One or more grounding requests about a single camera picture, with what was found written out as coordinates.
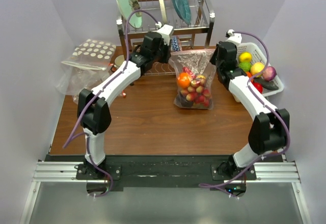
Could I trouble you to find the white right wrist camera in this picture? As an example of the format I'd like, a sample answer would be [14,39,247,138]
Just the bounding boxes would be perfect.
[226,29,242,46]

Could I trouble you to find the teal plate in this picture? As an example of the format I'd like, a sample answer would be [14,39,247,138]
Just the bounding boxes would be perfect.
[171,0,192,25]

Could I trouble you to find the pale yellow fruit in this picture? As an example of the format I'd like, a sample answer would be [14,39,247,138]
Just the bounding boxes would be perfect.
[250,62,265,77]

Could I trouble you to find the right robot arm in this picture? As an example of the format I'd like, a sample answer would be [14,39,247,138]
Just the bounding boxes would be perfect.
[210,41,290,180]

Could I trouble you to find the white plastic fruit basket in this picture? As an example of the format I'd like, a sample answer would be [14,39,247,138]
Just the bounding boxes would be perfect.
[236,42,284,97]

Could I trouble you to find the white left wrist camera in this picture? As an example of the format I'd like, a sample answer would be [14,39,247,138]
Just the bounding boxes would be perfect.
[155,22,174,45]

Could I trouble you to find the orange fruit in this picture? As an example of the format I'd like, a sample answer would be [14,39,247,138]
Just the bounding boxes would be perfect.
[177,72,192,89]

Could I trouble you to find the red onion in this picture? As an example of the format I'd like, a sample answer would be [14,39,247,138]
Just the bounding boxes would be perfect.
[262,66,277,82]

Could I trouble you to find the steel dish rack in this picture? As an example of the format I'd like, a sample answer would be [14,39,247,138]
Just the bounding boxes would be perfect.
[116,0,216,76]

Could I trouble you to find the blue patterned bowl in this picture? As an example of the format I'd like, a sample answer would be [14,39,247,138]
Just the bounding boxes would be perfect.
[171,36,182,52]

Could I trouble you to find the green custard apple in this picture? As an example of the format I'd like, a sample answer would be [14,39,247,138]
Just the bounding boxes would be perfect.
[238,62,252,72]

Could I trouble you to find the aluminium frame rail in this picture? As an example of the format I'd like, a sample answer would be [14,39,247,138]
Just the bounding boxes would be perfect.
[21,154,311,223]

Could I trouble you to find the red apple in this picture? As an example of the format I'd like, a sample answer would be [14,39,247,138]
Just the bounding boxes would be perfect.
[253,82,263,94]

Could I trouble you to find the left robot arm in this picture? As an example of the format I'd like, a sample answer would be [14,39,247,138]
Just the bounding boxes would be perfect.
[77,25,174,179]

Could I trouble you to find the mint green floral plate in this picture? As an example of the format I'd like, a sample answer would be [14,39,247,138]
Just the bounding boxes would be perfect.
[116,0,142,29]

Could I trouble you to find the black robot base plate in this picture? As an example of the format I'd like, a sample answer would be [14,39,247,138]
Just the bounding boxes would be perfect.
[75,154,257,192]

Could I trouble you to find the pile of plastic bags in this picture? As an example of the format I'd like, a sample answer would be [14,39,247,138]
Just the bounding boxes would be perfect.
[56,39,117,103]

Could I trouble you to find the cream mug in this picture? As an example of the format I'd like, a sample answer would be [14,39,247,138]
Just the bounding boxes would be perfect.
[110,55,125,73]

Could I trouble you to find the beige plate edge-on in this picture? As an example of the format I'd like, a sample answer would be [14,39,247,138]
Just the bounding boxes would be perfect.
[158,0,168,24]

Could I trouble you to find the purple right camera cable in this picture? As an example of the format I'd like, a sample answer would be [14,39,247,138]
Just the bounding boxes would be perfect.
[198,31,291,191]

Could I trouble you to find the clear polka dot zip bag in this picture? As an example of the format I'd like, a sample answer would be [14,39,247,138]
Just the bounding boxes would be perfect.
[169,49,216,109]

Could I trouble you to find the dark grey avocado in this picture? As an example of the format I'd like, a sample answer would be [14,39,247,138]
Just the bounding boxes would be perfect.
[254,77,279,91]

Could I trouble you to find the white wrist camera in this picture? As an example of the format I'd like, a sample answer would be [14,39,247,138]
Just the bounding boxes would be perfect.
[155,22,174,45]
[226,29,242,46]

